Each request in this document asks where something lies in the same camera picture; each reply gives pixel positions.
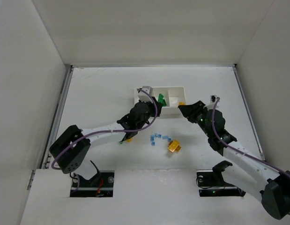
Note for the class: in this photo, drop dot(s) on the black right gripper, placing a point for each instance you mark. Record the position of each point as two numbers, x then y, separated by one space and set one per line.
195 111

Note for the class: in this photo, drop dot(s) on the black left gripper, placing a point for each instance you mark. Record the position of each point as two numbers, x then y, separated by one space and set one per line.
156 107

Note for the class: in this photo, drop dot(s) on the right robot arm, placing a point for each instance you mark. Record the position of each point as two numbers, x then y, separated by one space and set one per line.
267 183

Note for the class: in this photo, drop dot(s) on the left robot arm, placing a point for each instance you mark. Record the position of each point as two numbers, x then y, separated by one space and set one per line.
70 149

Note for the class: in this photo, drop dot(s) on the white three-compartment container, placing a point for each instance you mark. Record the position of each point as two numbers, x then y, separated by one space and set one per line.
173 96

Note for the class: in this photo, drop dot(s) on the green flat lego brick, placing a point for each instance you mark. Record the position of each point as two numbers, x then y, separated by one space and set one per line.
161 100

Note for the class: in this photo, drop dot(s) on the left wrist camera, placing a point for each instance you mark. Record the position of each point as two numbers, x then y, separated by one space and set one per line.
144 94

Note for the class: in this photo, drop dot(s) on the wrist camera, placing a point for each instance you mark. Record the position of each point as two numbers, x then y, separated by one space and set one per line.
213 100
144 94

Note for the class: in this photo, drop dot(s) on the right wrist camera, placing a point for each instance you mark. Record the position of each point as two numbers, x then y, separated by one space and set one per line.
213 100

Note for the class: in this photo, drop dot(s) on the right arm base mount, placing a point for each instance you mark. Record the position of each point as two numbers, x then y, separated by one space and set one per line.
211 183

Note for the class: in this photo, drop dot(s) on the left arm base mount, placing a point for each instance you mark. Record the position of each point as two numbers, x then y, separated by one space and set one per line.
93 182

